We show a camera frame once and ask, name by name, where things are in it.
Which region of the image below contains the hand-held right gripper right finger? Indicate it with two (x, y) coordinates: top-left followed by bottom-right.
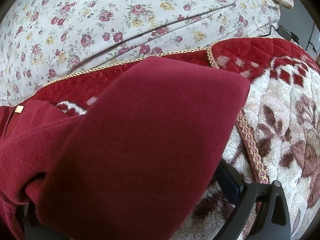
(189, 159), (292, 240)

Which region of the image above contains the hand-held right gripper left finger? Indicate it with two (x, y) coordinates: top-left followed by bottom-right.
(24, 200), (65, 240)

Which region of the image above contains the maroon sweater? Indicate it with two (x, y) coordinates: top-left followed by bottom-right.
(0, 55), (251, 240)

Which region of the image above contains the red white plush blanket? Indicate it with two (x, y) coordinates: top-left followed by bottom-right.
(25, 37), (320, 240)

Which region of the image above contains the black power adapter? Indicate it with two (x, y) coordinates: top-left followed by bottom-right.
(276, 25), (299, 42)

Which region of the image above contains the floral bedsheet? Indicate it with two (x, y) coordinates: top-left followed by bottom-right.
(0, 0), (280, 105)

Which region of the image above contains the black cable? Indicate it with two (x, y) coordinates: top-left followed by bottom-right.
(261, 24), (279, 37)

